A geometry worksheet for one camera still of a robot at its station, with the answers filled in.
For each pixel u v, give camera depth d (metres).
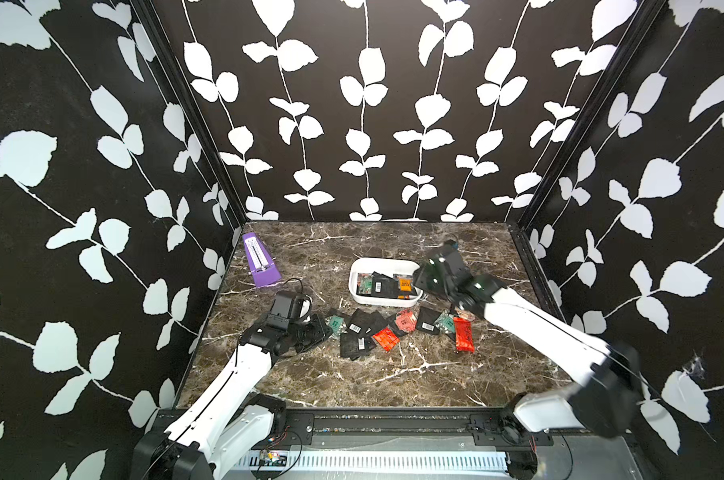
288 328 0.62
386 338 0.89
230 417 0.47
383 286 0.98
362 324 0.92
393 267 1.06
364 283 1.00
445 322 0.93
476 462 0.70
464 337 0.90
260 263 0.96
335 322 0.93
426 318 0.95
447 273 0.60
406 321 0.93
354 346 0.88
